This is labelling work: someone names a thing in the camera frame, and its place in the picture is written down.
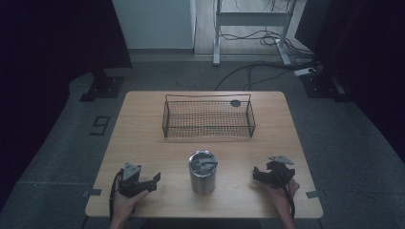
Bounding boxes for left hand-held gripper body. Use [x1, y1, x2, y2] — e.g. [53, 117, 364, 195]
[118, 162, 151, 198]

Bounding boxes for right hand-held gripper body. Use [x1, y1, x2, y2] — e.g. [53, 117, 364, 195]
[266, 155, 296, 189]

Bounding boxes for person's right hand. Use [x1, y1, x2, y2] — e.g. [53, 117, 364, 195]
[262, 177, 301, 218]

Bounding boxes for person's left hand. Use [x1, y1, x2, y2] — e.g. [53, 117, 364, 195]
[110, 182, 151, 225]

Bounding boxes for steel tumbler with lid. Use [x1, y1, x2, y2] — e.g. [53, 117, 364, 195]
[188, 150, 220, 196]

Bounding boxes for black tape floor marker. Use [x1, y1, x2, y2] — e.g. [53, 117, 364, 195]
[89, 115, 112, 137]

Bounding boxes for black stand base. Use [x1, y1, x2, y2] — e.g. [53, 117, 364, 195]
[300, 70, 352, 103]
[78, 69, 126, 103]

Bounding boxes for white power strip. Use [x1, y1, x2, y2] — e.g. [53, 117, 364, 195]
[293, 67, 317, 77]

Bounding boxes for dark curtain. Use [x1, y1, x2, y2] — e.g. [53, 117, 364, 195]
[0, 0, 133, 211]
[294, 0, 405, 163]

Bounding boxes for white panel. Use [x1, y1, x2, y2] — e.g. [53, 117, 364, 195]
[111, 0, 197, 51]

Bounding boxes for left hand-held gripper cable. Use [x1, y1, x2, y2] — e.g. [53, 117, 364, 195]
[108, 169, 124, 224]

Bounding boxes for hand-held gripper cable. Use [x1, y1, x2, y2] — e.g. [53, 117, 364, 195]
[277, 173, 296, 220]
[108, 169, 124, 224]

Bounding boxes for right hand-held gripper cable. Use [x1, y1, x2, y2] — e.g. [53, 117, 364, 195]
[277, 173, 296, 220]

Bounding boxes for black wire mesh basket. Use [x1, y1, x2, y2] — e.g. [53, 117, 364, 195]
[161, 94, 257, 138]

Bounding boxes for black floor cables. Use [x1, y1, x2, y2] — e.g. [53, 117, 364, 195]
[213, 0, 323, 92]

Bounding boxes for white metal desk frame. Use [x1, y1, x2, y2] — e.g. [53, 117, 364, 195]
[212, 0, 303, 67]

